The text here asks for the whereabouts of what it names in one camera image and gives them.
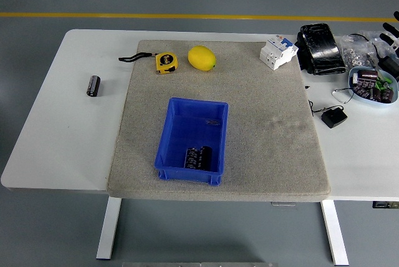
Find blue plastic box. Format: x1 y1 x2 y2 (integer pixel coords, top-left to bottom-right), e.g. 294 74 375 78
154 97 229 185

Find white table leg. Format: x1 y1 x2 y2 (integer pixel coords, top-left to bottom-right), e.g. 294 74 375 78
320 200 350 266
95 198 123 260

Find clear plastic bag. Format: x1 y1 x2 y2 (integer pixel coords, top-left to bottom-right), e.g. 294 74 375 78
357 29 399 59

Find black table control panel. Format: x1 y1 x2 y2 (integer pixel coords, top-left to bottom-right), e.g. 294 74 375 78
372 200 399 210

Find yellow tape measure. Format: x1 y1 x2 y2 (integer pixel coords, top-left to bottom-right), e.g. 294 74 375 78
118 51 180 75

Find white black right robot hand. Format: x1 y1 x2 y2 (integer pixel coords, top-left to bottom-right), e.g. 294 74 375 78
378 11 399 52

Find green plastic pieces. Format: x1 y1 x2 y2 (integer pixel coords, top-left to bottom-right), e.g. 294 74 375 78
375 75 393 90

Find white circuit breaker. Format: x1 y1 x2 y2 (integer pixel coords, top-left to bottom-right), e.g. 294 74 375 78
259 36 299 71

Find light blue bowl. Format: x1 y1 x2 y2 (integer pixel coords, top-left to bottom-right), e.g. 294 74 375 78
348 66 399 108

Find yellow lemon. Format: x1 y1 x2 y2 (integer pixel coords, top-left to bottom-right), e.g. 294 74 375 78
187 45 217 71

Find grey-brown mat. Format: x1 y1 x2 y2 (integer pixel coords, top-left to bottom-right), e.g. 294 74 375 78
105 39 332 203

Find thin black white cable loop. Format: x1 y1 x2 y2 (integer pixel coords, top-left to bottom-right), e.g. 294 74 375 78
331 87 357 105

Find clear bag of metal nuts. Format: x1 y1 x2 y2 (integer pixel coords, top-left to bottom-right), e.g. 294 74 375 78
339 34 380 70

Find black plug with cord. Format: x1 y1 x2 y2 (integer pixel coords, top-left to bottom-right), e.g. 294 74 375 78
307 99 349 129

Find black charger block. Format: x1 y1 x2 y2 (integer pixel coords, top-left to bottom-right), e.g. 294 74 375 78
377 56 399 81

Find black plastic-wrapped device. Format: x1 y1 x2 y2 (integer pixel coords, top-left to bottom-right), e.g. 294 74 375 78
295 23 349 76

